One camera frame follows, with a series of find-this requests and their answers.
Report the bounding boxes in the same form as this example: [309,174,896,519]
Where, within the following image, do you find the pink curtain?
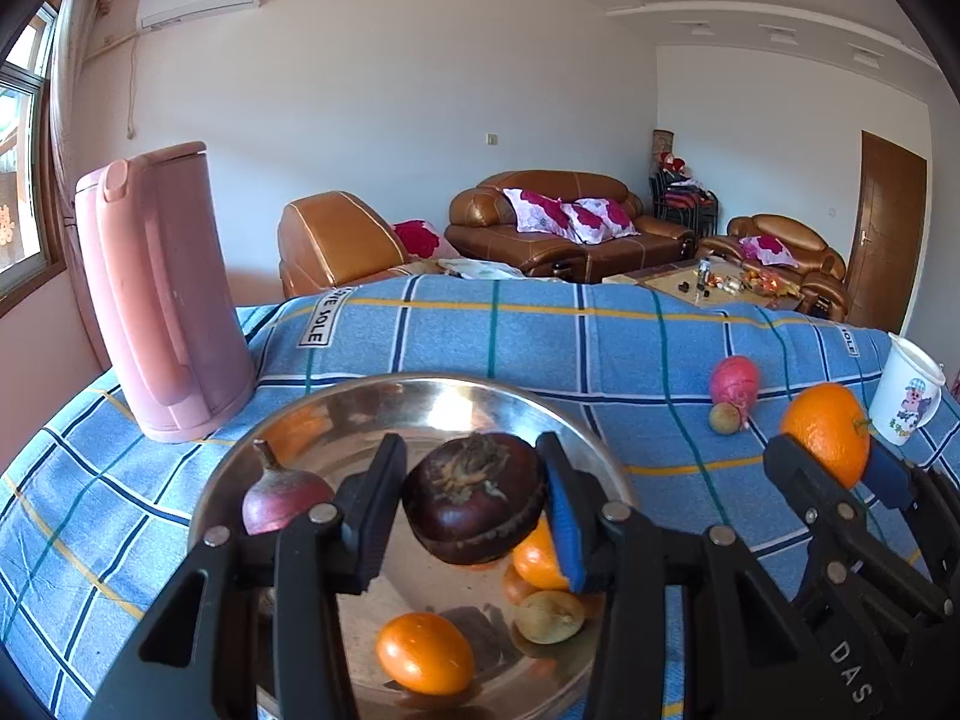
[49,0,113,241]

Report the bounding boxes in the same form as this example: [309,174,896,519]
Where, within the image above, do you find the pink round fruit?
[710,355,760,421]

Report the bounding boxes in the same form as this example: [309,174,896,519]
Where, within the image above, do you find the pile of snacks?
[716,270,800,297]

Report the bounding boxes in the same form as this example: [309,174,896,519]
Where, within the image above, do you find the stacked dark chairs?
[649,169,721,237]

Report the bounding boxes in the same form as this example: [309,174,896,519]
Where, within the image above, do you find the pink electric kettle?
[73,141,257,443]

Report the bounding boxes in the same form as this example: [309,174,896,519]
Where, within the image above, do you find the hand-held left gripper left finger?
[86,433,410,720]

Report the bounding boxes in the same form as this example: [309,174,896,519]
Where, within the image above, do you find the brown leather armchair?
[701,214,848,312]
[277,191,443,299]

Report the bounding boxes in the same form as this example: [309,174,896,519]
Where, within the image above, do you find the air conditioner cord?
[126,31,143,140]

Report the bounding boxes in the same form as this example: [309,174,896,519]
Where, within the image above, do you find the brown wooden door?
[846,131,929,335]

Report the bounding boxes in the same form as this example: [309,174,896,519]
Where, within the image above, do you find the orange with stem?
[780,382,872,488]

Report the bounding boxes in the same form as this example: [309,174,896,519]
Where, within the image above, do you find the white crumpled cloth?
[439,257,518,280]

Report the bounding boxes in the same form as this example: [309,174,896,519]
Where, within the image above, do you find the coffee table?
[604,259,807,312]

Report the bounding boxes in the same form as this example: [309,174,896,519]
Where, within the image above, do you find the window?
[0,4,65,293]

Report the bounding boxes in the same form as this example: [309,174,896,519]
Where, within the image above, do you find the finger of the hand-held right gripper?
[862,446,960,586]
[763,435,953,620]

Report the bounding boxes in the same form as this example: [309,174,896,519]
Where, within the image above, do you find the dark purple mangosteen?
[403,433,547,565]

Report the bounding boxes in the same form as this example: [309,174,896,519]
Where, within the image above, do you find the stainless steel bowl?
[186,373,638,720]

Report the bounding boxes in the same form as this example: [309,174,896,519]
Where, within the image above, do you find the dark red round fruit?
[241,439,336,537]

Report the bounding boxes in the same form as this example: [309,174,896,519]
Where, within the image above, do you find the white cartoon cup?
[870,332,947,446]

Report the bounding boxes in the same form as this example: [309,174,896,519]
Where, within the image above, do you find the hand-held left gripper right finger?
[534,431,833,720]

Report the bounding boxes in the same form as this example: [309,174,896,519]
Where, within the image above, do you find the blue plaid cloth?
[0,275,960,720]

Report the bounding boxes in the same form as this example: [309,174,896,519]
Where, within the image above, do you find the brown leather sofa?
[445,171,698,282]

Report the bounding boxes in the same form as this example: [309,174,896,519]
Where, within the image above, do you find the red floral pillow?
[502,187,575,235]
[562,199,635,243]
[394,220,443,260]
[739,235,800,267]

